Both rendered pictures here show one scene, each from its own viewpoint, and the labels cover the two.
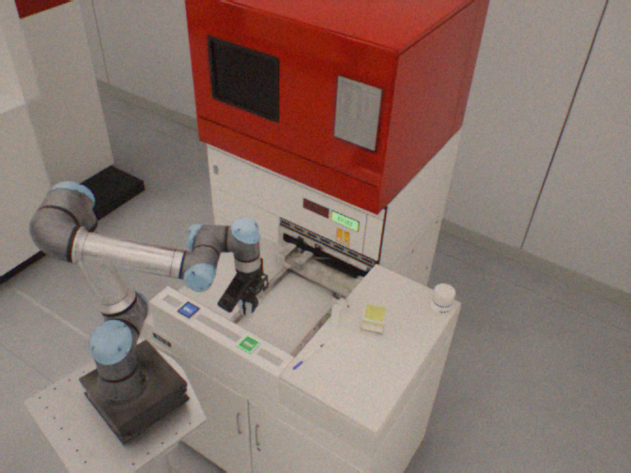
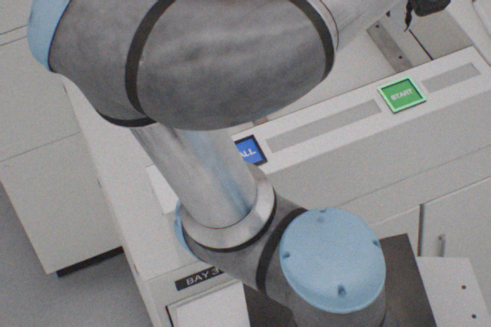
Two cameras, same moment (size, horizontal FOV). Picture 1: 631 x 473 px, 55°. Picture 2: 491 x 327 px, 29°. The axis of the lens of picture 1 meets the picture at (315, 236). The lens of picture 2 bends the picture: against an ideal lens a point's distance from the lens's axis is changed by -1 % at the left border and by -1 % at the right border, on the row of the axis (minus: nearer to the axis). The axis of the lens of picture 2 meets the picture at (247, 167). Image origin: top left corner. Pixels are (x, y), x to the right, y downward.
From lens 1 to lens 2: 1.38 m
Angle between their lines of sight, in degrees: 33
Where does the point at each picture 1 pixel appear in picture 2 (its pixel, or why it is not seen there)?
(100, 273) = (228, 142)
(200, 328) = (305, 152)
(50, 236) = (271, 46)
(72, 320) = not seen: outside the picture
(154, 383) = not seen: hidden behind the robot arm
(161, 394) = (412, 285)
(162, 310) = not seen: hidden behind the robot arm
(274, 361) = (463, 76)
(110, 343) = (356, 252)
